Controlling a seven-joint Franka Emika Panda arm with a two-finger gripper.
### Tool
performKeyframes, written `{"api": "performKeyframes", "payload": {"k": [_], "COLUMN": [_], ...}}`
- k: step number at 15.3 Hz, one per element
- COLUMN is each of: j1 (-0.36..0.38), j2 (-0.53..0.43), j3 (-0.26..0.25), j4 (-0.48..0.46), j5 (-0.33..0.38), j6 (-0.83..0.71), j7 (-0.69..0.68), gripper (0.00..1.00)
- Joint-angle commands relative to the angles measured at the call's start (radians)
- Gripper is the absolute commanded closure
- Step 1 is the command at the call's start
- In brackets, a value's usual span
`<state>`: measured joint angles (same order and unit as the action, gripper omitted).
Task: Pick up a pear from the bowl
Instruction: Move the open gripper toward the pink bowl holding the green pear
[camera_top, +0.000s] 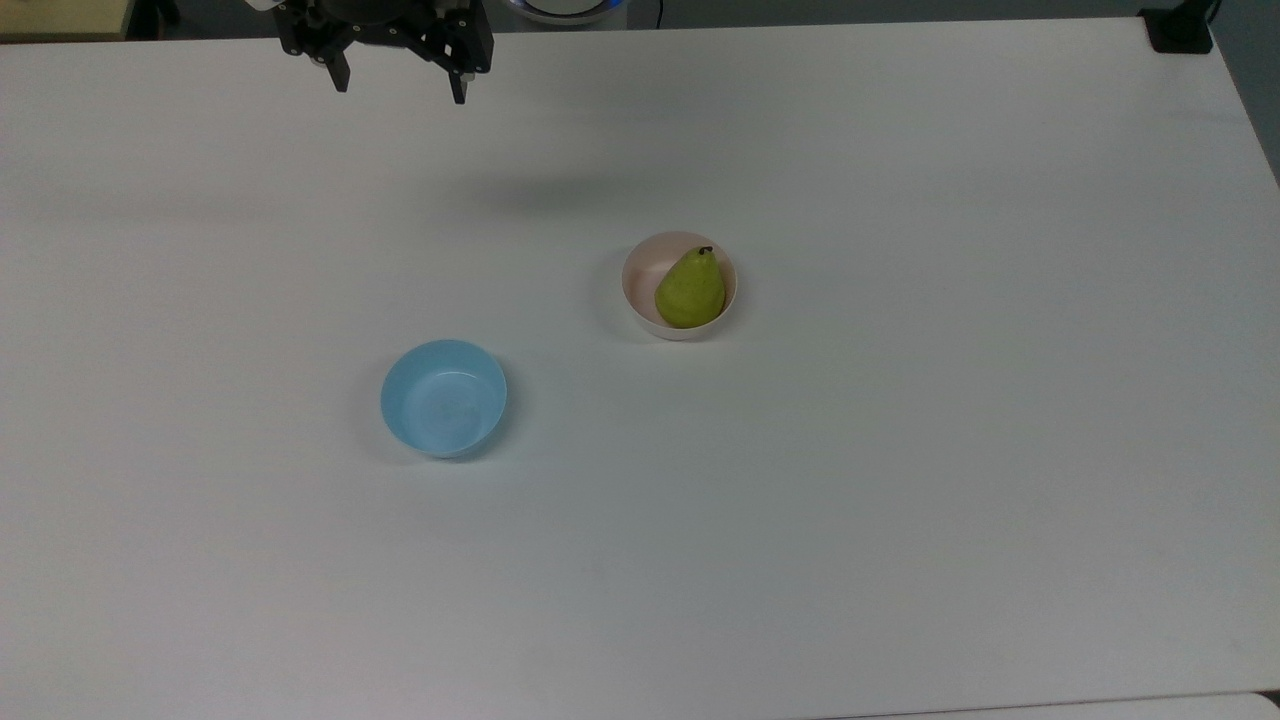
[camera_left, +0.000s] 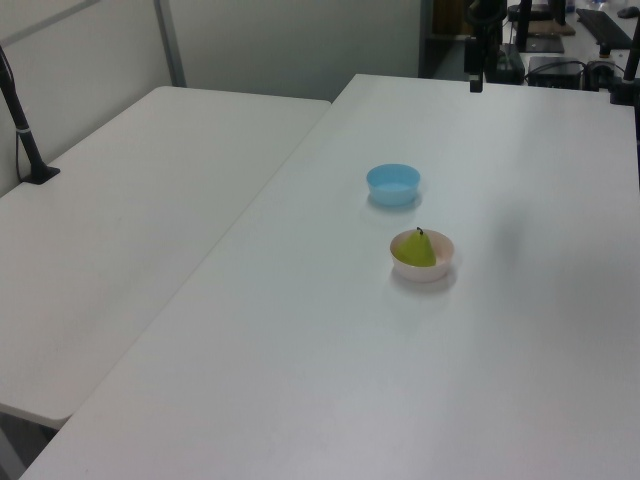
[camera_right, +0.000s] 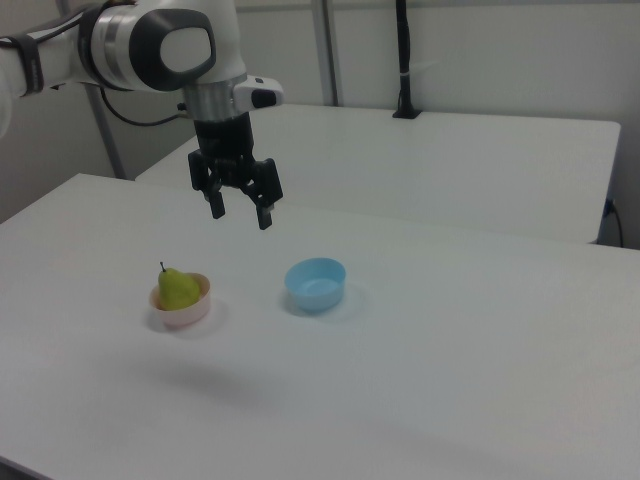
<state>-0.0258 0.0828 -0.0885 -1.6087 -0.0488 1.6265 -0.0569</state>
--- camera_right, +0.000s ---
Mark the green pear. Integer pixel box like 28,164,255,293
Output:
158,261,200,312

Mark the black wall cable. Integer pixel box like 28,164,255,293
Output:
602,198,626,248

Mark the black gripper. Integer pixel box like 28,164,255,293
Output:
187,112,285,231

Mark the grey metal partition post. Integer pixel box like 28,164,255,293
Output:
311,0,347,107
83,83,127,180

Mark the pink plastic bowl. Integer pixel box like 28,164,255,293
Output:
148,272,212,331

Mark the blue plastic bowl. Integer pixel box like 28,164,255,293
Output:
284,256,347,314

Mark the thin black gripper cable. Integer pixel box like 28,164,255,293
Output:
98,87,195,127

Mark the black clamped pole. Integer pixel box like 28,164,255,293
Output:
391,0,424,120

